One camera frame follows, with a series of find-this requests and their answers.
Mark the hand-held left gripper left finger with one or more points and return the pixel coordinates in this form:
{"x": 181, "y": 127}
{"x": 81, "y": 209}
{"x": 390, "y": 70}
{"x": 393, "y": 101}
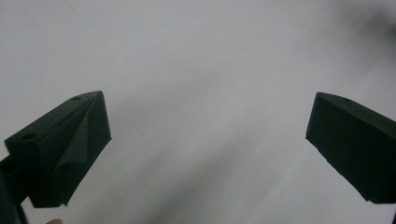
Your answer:
{"x": 62, "y": 146}

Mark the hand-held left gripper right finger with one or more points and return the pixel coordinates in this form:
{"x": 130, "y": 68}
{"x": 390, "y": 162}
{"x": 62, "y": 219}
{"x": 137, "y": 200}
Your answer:
{"x": 355, "y": 146}

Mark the white board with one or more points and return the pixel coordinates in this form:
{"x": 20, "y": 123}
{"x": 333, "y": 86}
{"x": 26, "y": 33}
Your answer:
{"x": 202, "y": 77}

